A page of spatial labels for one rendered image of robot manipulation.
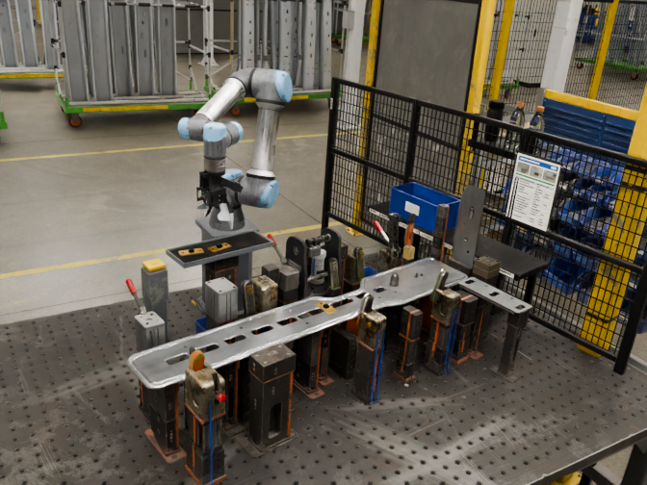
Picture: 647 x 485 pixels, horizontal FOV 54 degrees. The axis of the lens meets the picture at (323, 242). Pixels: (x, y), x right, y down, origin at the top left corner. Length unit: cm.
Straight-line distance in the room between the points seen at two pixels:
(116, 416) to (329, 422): 71
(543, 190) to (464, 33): 178
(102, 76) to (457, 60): 555
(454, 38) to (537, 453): 285
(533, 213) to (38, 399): 204
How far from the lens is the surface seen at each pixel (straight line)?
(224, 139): 216
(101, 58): 888
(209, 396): 181
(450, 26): 445
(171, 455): 212
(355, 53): 909
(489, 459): 223
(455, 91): 439
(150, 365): 199
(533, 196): 283
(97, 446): 220
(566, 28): 640
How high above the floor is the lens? 212
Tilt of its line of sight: 24 degrees down
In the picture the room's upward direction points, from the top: 4 degrees clockwise
